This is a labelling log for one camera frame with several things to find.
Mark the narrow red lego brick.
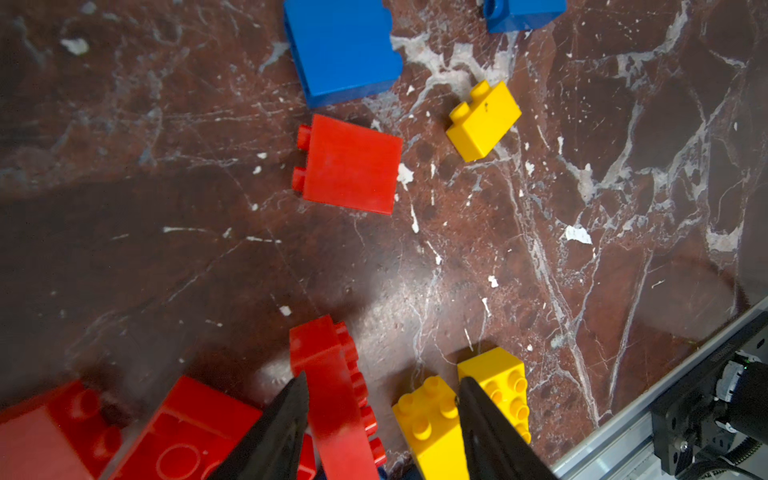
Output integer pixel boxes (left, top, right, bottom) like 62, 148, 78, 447
290, 315, 386, 479

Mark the red square lego brick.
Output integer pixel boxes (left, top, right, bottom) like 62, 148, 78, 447
292, 115, 403, 215

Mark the small blue lego by bin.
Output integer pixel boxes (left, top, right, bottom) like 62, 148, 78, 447
483, 0, 567, 33

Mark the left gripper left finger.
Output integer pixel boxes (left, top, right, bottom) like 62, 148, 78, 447
209, 372, 309, 480

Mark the long red lego brick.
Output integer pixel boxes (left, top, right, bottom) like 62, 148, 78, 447
111, 376, 317, 479

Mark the small yellow lego brick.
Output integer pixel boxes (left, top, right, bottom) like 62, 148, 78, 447
446, 80, 521, 163

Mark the blue lego brick beside bin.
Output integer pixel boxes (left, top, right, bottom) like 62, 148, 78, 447
283, 0, 403, 109

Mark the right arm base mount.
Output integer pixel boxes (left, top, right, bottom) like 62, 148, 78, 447
650, 352, 767, 479

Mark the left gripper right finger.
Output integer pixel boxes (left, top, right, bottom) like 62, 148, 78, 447
457, 377, 557, 480

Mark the aluminium front rail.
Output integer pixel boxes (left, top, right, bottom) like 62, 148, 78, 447
554, 301, 767, 479

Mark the yellow lego brick middle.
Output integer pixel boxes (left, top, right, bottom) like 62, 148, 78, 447
392, 376, 469, 480

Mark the yellow long lego brick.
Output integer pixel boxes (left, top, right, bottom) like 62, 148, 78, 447
457, 347, 532, 444

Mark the red lego brick far left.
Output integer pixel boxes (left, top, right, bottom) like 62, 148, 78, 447
1, 381, 122, 479

